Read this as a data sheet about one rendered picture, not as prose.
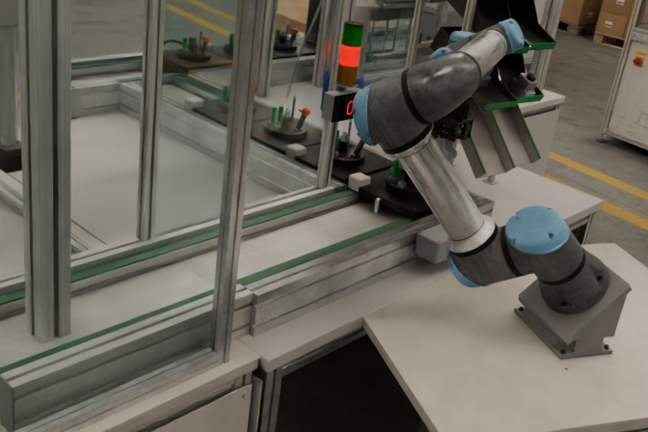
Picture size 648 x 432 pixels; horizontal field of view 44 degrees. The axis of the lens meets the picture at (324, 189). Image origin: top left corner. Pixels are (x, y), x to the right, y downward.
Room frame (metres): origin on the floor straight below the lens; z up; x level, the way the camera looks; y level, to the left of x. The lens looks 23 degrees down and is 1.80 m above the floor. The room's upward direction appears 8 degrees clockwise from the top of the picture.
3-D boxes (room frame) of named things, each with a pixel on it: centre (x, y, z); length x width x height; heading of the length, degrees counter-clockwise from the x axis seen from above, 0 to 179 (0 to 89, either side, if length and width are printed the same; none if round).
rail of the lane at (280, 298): (1.75, -0.17, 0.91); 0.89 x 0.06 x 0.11; 139
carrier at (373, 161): (2.23, -0.04, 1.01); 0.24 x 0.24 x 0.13; 49
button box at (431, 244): (1.86, -0.34, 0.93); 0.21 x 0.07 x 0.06; 139
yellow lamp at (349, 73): (1.99, -0.02, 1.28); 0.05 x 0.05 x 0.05
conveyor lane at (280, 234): (1.85, -0.02, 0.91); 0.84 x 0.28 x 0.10; 139
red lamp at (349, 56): (1.99, -0.02, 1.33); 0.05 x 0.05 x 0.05
